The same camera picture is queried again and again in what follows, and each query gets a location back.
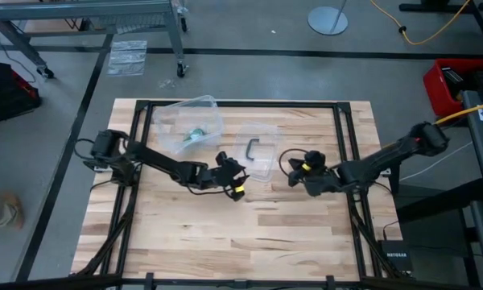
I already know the grey metal cart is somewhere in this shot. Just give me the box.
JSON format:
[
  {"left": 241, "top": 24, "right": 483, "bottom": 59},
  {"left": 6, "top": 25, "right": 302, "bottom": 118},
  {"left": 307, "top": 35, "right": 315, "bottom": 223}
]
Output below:
[{"left": 0, "top": 0, "right": 191, "bottom": 80}]

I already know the tan crumpled bag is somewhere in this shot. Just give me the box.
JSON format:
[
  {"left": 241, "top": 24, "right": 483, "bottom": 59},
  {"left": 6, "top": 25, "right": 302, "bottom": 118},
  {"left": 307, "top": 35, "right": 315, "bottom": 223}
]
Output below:
[{"left": 0, "top": 192, "right": 26, "bottom": 230}]

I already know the yellow floor cable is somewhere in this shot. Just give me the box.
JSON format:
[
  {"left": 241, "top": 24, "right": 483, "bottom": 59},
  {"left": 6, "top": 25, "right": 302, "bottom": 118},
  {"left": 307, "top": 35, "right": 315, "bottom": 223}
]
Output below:
[{"left": 369, "top": 0, "right": 474, "bottom": 47}]

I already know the grey round floor stand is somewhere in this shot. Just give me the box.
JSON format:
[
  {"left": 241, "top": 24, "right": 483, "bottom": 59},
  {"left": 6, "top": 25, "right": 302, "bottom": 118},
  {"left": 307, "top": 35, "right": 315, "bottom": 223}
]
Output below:
[{"left": 307, "top": 0, "right": 350, "bottom": 37}]

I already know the black aluminium table frame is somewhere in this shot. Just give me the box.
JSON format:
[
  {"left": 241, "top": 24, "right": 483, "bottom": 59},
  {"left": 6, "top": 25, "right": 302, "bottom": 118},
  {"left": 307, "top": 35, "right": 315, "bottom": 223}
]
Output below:
[{"left": 70, "top": 99, "right": 391, "bottom": 290}]

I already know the red and black toolbox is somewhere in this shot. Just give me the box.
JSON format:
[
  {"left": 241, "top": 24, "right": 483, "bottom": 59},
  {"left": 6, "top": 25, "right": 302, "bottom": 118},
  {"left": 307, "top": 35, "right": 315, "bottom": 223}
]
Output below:
[{"left": 0, "top": 60, "right": 43, "bottom": 126}]

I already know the clear lid with black handle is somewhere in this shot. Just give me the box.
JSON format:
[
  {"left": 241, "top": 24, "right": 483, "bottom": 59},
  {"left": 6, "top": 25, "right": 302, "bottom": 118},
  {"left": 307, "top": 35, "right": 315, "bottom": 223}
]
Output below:
[{"left": 232, "top": 122, "right": 282, "bottom": 183}]

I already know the clear plastic container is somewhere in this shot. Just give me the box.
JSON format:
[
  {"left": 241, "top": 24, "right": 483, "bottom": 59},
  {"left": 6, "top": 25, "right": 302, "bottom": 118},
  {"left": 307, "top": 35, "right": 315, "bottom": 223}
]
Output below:
[{"left": 151, "top": 94, "right": 225, "bottom": 156}]

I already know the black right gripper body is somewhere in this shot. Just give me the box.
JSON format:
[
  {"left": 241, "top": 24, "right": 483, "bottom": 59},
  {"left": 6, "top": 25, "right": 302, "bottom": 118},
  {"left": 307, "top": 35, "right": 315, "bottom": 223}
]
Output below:
[{"left": 299, "top": 149, "right": 344, "bottom": 198}]

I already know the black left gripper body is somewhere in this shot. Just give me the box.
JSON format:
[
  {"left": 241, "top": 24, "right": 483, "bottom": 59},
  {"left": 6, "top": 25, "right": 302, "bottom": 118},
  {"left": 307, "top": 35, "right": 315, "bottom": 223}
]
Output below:
[{"left": 200, "top": 163, "right": 250, "bottom": 202}]

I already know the red plastic crate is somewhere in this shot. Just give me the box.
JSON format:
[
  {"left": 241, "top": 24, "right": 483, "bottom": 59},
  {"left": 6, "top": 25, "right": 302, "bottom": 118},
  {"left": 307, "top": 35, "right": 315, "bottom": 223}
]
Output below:
[{"left": 423, "top": 58, "right": 483, "bottom": 118}]

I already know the green elastic bandage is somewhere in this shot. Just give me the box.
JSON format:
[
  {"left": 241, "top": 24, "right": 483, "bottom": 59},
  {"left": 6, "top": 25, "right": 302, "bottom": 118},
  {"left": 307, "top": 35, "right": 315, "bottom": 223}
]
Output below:
[{"left": 184, "top": 127, "right": 207, "bottom": 142}]

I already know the black Netgear switch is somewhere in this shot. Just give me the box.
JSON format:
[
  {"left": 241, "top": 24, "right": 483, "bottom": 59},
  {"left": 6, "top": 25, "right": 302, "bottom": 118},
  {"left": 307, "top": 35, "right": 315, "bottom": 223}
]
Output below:
[{"left": 377, "top": 239, "right": 415, "bottom": 280}]

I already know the hanging yellow cable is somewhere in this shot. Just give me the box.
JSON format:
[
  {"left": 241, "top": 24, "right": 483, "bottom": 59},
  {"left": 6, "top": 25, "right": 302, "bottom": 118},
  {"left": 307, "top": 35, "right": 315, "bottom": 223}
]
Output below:
[{"left": 433, "top": 100, "right": 483, "bottom": 126}]

